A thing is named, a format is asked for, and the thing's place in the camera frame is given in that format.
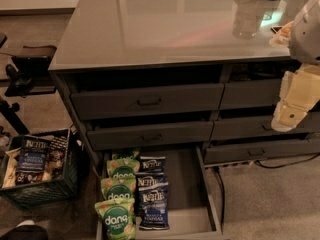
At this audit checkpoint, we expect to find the green dang chip bag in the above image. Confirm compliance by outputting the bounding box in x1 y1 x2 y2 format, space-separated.
112 150 140 160
106 158 140 178
94 198 136 240
101 177 136 200

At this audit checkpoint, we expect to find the top right drawer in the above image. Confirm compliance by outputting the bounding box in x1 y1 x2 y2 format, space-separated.
220 79 281 110

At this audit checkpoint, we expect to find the black cable on floor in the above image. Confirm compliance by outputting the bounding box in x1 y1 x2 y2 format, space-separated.
213 152 320 225

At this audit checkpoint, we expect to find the grey drawer cabinet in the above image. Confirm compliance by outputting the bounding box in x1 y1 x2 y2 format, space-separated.
49 0 319 166

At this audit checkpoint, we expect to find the open bottom left drawer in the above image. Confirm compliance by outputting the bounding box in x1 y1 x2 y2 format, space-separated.
95 145 224 240

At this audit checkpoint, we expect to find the blue kettle chip bag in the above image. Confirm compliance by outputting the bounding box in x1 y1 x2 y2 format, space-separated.
139 189 169 230
140 156 166 172
136 172 169 202

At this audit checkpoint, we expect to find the back green Dang chip bag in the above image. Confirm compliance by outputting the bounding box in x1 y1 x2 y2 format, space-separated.
112 150 140 160

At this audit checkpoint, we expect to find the top left drawer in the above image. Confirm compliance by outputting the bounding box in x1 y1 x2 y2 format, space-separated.
71 84 224 120

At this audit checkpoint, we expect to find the middle right drawer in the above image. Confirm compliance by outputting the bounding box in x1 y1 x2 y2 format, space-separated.
211 112 320 140

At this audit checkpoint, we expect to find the front green Dang chip bag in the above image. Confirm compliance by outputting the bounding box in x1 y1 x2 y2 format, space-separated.
94 198 136 240

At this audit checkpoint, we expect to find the bottom right drawer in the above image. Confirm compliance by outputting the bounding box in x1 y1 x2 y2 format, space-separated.
204 139 320 164

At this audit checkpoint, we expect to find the white shoe tip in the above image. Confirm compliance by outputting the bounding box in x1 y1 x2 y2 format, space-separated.
16 220 35 228

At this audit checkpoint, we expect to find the blue Kettle bag in crate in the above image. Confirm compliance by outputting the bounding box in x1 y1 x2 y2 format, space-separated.
17 136 50 172

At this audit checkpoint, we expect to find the black white marker tag board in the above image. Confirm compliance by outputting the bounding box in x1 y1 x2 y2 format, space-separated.
270 26 282 34

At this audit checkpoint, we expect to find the dark plastic crate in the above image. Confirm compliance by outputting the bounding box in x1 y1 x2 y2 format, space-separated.
0 129 80 210

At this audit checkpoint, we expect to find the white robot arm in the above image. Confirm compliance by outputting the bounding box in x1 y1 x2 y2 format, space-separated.
269 0 320 132

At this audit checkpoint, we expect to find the middle left drawer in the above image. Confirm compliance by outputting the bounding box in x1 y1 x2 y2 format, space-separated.
87 121 213 151

